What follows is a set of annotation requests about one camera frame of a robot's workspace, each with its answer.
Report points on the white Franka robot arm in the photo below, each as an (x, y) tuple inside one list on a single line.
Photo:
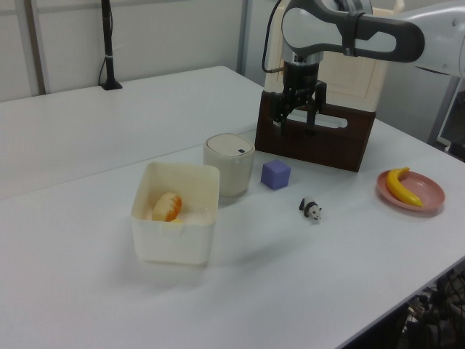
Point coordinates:
[(374, 32)]

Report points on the pink plate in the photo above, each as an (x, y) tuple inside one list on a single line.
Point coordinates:
[(428, 191)]

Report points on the orange toy bread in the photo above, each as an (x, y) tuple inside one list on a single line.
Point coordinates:
[(167, 207)]

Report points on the white square plastic bin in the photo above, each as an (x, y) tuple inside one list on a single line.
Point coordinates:
[(170, 247)]

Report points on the grey metal frame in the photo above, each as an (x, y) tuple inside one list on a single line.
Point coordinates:
[(448, 116)]

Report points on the cream lidded trash can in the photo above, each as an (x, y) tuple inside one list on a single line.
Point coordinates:
[(229, 171)]

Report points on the yellow toy banana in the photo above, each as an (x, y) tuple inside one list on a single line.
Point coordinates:
[(394, 187)]

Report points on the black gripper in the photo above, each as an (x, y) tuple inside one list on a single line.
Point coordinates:
[(301, 78)]

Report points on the black pole stand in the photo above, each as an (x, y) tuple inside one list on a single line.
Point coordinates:
[(107, 36)]

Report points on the cream plastic storage container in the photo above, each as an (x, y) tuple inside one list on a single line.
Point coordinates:
[(348, 85)]

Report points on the purple cube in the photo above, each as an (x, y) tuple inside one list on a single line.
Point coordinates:
[(275, 175)]

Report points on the panda toy figure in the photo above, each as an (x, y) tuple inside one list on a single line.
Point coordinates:
[(310, 209)]

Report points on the dark tangled equipment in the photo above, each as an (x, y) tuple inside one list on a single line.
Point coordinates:
[(439, 312)]

